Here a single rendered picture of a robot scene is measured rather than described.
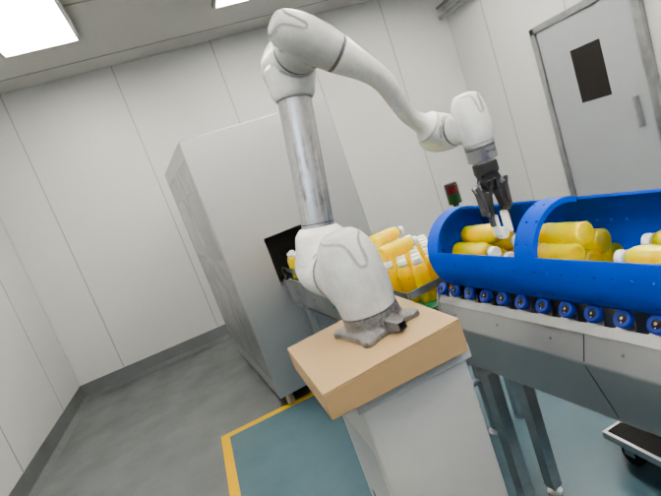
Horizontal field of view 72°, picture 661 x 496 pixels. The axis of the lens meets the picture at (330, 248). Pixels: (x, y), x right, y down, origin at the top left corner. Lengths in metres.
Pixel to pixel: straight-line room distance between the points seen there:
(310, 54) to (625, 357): 1.05
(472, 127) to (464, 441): 0.86
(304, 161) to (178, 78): 4.68
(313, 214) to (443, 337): 0.50
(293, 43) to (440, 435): 1.03
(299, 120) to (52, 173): 4.75
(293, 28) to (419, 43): 5.71
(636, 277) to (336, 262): 0.64
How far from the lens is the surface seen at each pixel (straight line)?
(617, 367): 1.29
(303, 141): 1.31
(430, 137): 1.52
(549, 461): 2.13
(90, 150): 5.82
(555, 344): 1.39
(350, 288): 1.12
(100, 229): 5.76
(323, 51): 1.23
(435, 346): 1.10
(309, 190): 1.30
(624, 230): 1.45
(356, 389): 1.04
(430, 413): 1.20
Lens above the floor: 1.51
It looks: 9 degrees down
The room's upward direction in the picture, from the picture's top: 20 degrees counter-clockwise
